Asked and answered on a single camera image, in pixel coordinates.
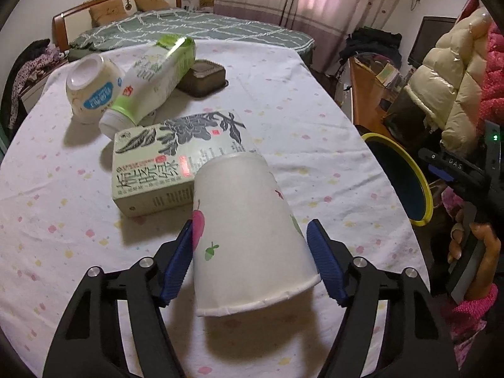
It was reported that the green tea box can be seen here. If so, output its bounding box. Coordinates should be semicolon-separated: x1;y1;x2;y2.
111;110;258;218

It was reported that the person's right forearm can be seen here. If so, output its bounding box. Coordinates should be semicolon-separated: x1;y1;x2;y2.
441;283;504;363

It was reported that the white bowl-shaped cup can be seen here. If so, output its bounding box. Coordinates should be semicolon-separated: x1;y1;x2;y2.
65;54;126;123

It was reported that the dark plastic tray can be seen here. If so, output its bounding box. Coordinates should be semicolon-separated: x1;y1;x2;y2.
176;59;227;97

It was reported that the dark clothes pile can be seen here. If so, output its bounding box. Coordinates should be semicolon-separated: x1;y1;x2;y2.
339;27;402;60

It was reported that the wooden desk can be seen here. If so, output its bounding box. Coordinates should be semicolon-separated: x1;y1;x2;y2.
348;56;394;127

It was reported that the white paper cup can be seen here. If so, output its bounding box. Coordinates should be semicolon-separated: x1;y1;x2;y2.
192;153;321;319

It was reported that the wooden bed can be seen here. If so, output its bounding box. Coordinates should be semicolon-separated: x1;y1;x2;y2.
52;0;316;64

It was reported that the green plaid blanket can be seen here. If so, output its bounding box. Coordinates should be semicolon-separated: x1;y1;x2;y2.
69;8;316;54

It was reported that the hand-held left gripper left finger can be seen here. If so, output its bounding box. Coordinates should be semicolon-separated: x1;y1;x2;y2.
43;218;194;378

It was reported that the brown pillow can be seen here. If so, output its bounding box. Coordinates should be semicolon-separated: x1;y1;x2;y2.
89;5;129;26
134;0;172;12

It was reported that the white dotted tablecloth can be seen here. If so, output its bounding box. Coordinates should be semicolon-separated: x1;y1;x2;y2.
0;38;432;378

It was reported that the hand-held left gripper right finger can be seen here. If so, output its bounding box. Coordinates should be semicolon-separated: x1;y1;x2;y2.
306;218;459;378

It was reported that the green white plastic bottle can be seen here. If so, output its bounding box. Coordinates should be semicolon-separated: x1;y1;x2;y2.
98;35;197;139

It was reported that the yellow-rimmed trash bin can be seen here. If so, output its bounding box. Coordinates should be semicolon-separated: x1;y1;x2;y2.
361;133;434;227

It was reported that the black television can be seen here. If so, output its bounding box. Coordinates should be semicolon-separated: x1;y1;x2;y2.
407;16;453;69

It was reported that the red puffer jacket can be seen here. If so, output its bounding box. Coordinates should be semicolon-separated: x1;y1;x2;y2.
467;0;504;127

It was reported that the green book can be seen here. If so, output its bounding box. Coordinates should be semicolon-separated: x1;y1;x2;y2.
374;63;398;87

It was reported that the person's right hand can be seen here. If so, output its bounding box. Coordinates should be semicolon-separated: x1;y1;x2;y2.
448;209;504;302

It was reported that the dark jacket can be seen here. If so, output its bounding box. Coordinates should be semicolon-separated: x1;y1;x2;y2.
8;39;52;130

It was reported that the cream puffer jacket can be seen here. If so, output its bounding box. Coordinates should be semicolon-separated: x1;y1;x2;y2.
407;10;493;154

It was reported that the floral cloth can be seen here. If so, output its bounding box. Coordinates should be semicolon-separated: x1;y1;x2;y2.
10;45;60;127

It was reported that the pink white curtain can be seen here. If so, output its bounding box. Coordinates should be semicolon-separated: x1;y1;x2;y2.
205;0;410;72

